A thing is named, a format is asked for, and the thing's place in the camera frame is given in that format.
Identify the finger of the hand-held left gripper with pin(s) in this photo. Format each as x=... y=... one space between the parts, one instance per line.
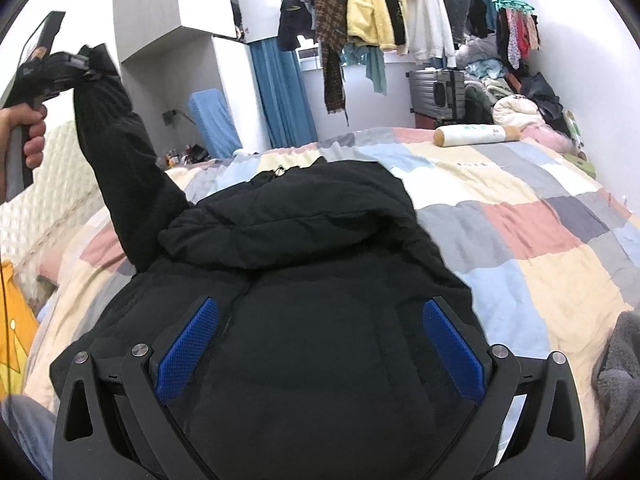
x=75 y=62

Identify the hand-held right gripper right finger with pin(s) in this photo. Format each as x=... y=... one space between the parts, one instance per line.
x=455 y=355

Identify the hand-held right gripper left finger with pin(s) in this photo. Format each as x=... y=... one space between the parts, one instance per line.
x=187 y=350

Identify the black hooded jacket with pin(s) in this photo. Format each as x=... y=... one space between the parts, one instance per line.
x=280 y=280

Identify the pile of clothes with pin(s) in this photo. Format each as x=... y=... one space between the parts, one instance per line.
x=520 y=90

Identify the person's left hand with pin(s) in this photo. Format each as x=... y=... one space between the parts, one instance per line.
x=31 y=132

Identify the white padded headboard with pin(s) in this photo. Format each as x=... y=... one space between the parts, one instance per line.
x=45 y=185

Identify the white wardrobe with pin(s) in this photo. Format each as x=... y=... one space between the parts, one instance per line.
x=175 y=5

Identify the pastel patchwork quilt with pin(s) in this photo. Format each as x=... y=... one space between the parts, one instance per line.
x=515 y=240

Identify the light blue covered chair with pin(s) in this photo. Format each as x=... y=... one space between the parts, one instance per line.
x=215 y=120

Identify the grey fleece blanket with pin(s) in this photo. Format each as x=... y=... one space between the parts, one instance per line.
x=617 y=390

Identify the orange yellow printed pillow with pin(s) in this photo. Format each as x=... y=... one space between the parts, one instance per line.
x=15 y=330

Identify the blue grey cloth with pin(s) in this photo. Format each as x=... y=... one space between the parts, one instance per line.
x=25 y=435

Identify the blue curtain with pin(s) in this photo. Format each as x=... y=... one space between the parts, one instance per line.
x=285 y=95

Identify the white cylinder bolster pillow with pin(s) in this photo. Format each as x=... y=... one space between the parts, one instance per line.
x=475 y=136

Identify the black hanging jacket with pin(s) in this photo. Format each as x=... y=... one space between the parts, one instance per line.
x=295 y=10

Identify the pink pillow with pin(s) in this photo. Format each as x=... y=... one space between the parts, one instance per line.
x=547 y=137

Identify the silver hard suitcase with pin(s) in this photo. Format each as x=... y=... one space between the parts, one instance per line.
x=437 y=92

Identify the teal hanging garment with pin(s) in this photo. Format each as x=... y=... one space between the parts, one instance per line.
x=376 y=70

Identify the yellow fleece jacket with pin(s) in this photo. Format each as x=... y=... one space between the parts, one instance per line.
x=370 y=5

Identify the white hoodie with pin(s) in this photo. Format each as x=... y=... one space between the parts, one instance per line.
x=430 y=10

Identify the wall power socket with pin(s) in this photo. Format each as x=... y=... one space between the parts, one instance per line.
x=170 y=117

